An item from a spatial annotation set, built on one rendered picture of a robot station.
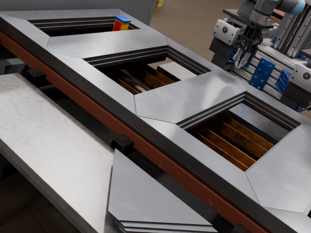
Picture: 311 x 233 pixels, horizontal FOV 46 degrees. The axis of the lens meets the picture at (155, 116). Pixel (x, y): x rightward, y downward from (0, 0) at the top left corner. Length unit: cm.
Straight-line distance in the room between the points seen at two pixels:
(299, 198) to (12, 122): 86
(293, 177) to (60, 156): 69
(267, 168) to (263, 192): 13
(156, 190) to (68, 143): 31
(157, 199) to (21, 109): 53
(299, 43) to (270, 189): 119
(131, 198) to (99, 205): 8
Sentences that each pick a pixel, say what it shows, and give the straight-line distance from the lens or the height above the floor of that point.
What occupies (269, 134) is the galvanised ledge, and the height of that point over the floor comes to 68.
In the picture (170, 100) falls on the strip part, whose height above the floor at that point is 86.
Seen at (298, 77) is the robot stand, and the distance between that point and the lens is 188.
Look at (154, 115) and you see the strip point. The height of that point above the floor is 86.
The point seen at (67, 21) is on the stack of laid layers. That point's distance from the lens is 176.
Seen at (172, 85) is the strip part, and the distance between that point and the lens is 140.
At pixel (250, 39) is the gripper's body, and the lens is 159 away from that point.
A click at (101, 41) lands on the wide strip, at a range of 159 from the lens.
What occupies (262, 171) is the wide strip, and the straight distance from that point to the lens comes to 115.
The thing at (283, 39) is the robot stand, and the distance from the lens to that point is 217.
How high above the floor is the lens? 143
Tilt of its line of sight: 29 degrees down
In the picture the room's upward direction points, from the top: 21 degrees clockwise
